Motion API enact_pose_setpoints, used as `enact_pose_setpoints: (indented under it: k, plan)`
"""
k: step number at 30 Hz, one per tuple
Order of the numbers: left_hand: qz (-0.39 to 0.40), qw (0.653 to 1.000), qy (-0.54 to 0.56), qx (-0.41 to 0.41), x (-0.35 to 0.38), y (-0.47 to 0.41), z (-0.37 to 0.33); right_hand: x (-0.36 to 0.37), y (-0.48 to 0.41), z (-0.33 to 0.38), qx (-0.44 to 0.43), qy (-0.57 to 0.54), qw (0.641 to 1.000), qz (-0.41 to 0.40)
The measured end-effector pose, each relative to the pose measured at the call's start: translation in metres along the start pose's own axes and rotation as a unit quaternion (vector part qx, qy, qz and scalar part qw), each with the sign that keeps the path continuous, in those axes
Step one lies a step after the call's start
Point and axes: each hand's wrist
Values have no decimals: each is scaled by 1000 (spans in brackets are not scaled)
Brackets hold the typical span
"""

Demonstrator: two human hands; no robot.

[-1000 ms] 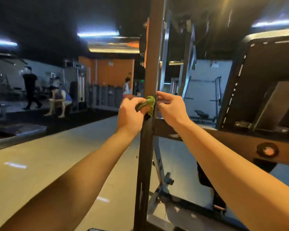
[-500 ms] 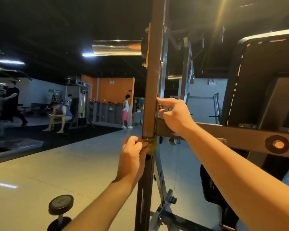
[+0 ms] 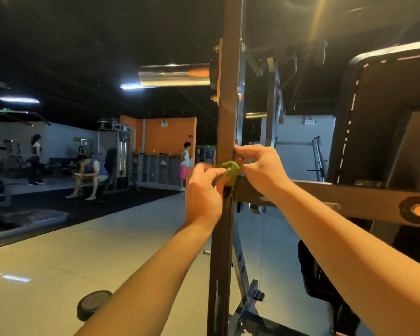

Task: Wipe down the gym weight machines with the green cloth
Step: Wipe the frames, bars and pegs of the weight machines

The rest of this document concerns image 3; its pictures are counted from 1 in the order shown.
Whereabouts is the dark low platform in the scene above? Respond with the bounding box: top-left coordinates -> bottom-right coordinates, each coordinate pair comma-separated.
0,206 -> 70,245

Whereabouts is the black padded bench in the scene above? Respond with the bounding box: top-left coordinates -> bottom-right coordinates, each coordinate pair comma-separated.
297,38 -> 420,336

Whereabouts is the person's right forearm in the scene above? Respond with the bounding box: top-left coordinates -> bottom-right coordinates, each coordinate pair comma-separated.
273,182 -> 420,336

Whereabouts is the person's left hand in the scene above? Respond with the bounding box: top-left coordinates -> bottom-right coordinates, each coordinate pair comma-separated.
184,163 -> 228,231

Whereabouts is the green cleaning cloth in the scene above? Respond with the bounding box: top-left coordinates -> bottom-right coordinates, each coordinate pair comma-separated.
213,160 -> 242,189

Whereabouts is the black dumbbell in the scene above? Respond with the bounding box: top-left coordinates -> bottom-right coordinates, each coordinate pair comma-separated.
76,289 -> 114,322

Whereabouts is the grey steel gym machine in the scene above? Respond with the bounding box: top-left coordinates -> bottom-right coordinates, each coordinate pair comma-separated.
204,0 -> 420,336

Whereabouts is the grey cable machine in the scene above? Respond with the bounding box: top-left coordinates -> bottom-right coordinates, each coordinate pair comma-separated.
94,119 -> 137,189

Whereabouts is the person's left forearm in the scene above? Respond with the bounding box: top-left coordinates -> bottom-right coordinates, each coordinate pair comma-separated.
76,219 -> 218,336

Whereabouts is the person's right hand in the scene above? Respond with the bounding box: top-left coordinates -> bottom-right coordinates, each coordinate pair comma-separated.
233,144 -> 295,202

